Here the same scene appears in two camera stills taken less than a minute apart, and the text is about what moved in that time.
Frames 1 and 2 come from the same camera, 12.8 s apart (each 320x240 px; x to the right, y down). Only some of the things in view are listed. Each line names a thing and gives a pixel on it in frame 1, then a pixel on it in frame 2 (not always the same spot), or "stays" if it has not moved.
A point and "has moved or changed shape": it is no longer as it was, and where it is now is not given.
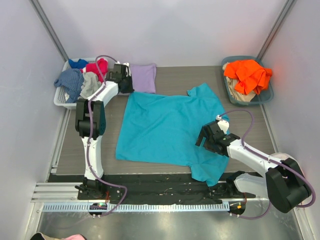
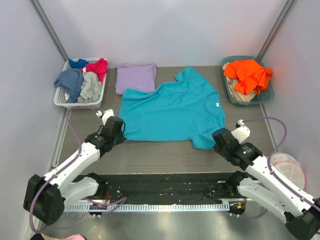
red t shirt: (102, 69) stays
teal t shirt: (163, 129) has moved or changed shape
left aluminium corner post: (41, 14) stays
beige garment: (236, 94) stays
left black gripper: (126, 85) → (120, 137)
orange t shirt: (252, 78) stays
